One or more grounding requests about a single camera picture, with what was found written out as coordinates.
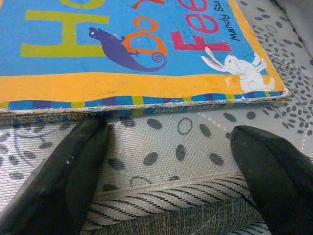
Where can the white quilted mattress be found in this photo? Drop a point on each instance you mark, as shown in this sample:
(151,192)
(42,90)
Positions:
(159,151)

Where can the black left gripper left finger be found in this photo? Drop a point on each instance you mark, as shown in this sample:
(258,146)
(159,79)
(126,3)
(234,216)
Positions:
(56,191)

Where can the colourful children's board book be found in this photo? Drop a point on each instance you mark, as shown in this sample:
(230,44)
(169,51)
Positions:
(122,80)

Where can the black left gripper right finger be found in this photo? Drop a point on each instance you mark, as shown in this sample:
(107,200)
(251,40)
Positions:
(281,183)

